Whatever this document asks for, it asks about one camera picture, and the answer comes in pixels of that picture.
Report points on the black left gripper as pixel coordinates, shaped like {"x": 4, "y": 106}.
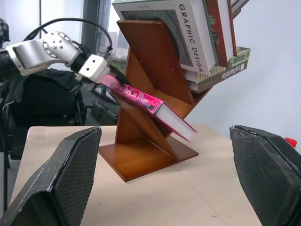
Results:
{"x": 95, "y": 86}

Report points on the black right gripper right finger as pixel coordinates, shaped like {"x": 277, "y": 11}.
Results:
{"x": 265, "y": 179}

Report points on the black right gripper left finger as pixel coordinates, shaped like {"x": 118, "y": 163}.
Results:
{"x": 70, "y": 169}

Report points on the pink hardcover book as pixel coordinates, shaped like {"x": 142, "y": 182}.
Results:
{"x": 141, "y": 100}

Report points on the brown wooden zigzag bookshelf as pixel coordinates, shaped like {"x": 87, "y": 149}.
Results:
{"x": 145, "y": 70}

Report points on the white Graphic Design book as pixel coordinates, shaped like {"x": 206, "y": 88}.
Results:
{"x": 195, "y": 35}

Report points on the green yellow lettered book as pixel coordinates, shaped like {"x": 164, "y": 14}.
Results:
{"x": 232, "y": 64}

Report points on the red hardcover book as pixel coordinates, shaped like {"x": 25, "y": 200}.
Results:
{"x": 223, "y": 30}

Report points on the grey striped book stack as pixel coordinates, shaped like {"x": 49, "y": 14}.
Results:
{"x": 238, "y": 8}

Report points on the dark equipment case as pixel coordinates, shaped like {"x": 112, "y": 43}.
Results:
{"x": 103, "y": 113}

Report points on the small red round object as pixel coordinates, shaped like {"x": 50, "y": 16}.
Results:
{"x": 291, "y": 141}

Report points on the black office chair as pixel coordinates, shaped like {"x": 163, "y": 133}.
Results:
{"x": 42, "y": 99}

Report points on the person in plaid shirt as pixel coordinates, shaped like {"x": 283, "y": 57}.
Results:
{"x": 3, "y": 30}

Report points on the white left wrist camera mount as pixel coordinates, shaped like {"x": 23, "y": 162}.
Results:
{"x": 92, "y": 67}

